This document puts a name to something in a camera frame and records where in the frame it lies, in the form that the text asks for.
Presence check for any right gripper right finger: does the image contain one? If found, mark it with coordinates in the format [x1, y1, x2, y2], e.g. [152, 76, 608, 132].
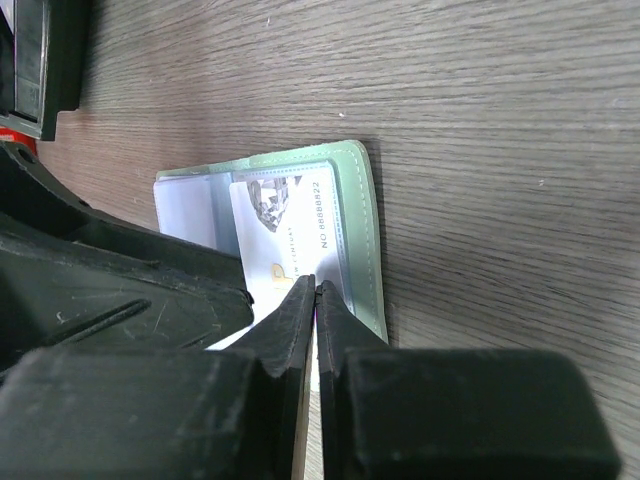
[316, 282, 622, 479]

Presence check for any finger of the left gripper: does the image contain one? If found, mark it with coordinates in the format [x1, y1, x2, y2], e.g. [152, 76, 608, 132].
[1, 142, 253, 371]

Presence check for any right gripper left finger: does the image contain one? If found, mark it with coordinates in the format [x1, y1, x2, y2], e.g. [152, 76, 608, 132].
[1, 275, 315, 479]

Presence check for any white credit card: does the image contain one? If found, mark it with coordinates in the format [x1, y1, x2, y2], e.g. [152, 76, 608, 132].
[204, 164, 346, 391]

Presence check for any green leather card holder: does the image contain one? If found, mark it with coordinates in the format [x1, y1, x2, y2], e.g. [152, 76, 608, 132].
[153, 140, 388, 340]

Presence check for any black plastic organizer tray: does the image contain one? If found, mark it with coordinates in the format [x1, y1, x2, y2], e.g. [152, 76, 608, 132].
[1, 0, 93, 141]

